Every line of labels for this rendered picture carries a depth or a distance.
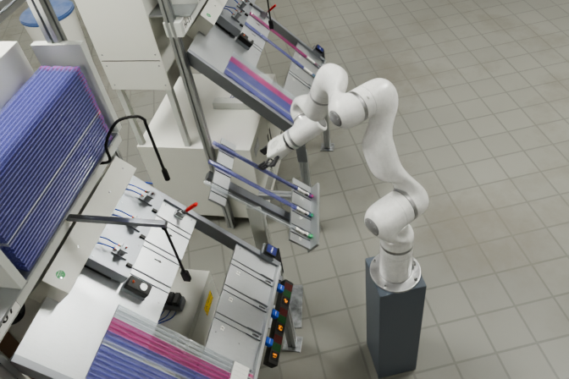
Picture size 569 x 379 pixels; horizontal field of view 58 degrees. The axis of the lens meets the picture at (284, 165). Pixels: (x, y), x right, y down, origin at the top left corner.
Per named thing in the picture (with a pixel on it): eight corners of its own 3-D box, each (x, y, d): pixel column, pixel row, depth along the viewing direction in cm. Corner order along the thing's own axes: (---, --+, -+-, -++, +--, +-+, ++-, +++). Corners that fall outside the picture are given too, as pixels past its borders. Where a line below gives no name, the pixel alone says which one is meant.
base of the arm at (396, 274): (410, 246, 203) (411, 216, 190) (428, 286, 189) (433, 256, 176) (363, 257, 201) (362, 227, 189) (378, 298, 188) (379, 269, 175)
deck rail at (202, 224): (272, 268, 206) (281, 262, 202) (271, 272, 204) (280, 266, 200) (113, 176, 182) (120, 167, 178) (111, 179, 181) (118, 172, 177)
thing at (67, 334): (190, 225, 192) (197, 219, 188) (119, 405, 146) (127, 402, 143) (112, 179, 181) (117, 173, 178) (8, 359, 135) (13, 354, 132)
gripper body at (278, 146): (285, 125, 204) (266, 140, 210) (284, 142, 197) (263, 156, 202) (298, 136, 208) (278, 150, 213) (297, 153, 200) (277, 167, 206)
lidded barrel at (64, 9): (97, 48, 495) (74, -7, 457) (96, 74, 462) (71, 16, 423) (50, 59, 491) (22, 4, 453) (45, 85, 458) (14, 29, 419)
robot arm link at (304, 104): (299, 68, 177) (284, 112, 204) (315, 107, 171) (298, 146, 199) (323, 63, 179) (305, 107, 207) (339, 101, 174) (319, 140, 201)
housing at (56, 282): (120, 187, 183) (136, 167, 174) (53, 309, 149) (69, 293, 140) (100, 175, 180) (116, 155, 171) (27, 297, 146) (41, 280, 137)
